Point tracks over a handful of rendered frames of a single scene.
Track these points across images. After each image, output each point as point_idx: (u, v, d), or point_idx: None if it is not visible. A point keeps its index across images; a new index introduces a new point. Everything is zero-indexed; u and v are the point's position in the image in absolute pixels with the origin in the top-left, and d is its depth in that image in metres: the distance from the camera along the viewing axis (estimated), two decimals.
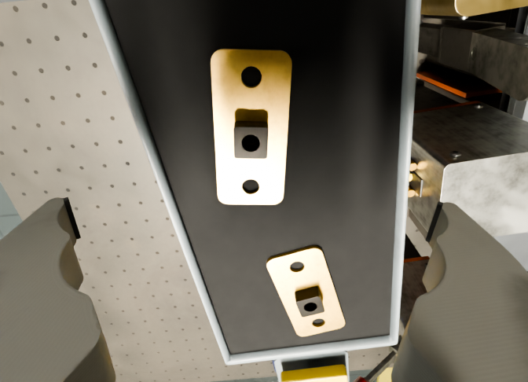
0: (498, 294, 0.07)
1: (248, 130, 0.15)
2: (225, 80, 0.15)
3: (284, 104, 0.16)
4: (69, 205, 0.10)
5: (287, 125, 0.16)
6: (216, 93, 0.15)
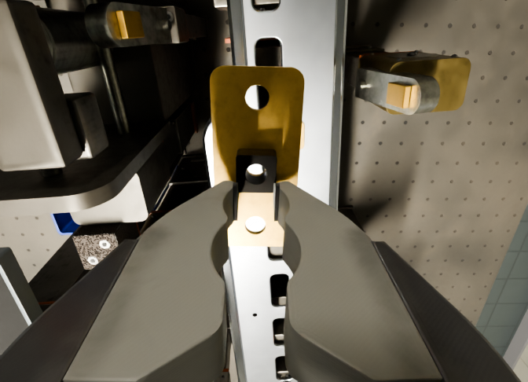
0: (342, 251, 0.09)
1: (254, 159, 0.13)
2: (227, 101, 0.13)
3: (295, 129, 0.13)
4: (236, 190, 0.12)
5: (298, 153, 0.14)
6: (216, 116, 0.13)
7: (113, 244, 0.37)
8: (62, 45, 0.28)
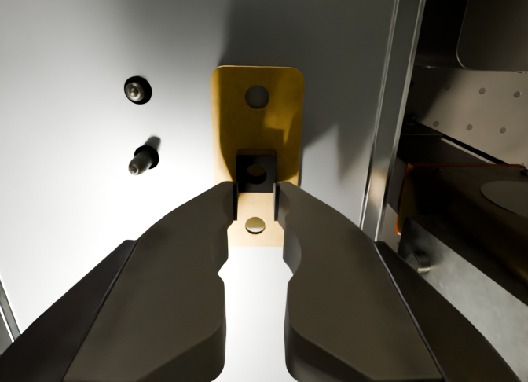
0: (342, 251, 0.09)
1: (254, 159, 0.13)
2: (227, 101, 0.13)
3: (295, 129, 0.13)
4: (236, 190, 0.12)
5: (298, 153, 0.14)
6: (216, 116, 0.13)
7: None
8: None
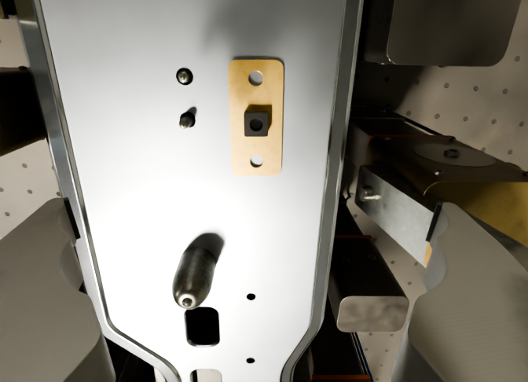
0: (498, 294, 0.07)
1: (254, 115, 0.22)
2: (238, 81, 0.22)
3: (279, 97, 0.22)
4: (69, 205, 0.10)
5: (281, 112, 0.23)
6: (231, 90, 0.22)
7: None
8: None
